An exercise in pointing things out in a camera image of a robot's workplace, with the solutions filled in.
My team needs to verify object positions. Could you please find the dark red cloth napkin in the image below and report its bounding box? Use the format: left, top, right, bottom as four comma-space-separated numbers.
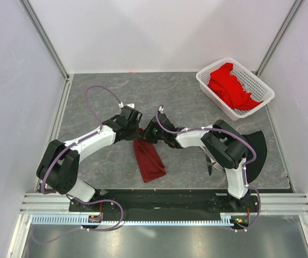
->
133, 139, 166, 183

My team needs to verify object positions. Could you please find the silver fork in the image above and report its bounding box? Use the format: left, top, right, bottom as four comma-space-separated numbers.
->
213, 162, 224, 171

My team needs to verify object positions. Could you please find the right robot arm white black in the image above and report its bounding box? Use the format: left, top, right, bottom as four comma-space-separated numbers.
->
142, 113, 248, 212

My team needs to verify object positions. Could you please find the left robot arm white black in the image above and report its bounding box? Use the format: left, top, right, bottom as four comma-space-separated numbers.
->
36, 104, 142, 211

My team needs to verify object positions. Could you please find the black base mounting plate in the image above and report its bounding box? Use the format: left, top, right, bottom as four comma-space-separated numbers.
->
68, 189, 260, 214

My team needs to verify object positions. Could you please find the bright red cloth in basket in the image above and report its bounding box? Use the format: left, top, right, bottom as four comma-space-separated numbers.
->
207, 63, 262, 111

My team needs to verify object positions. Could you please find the black round plate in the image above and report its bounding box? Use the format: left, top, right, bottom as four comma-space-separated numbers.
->
241, 130, 268, 185

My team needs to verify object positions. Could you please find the white plastic basket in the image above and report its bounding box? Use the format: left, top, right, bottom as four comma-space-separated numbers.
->
196, 57, 275, 121

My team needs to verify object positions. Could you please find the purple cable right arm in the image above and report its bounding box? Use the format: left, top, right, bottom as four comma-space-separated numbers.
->
156, 105, 261, 233

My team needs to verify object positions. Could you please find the blue-white cable duct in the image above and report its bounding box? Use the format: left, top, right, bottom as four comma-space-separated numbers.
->
32, 214, 234, 226

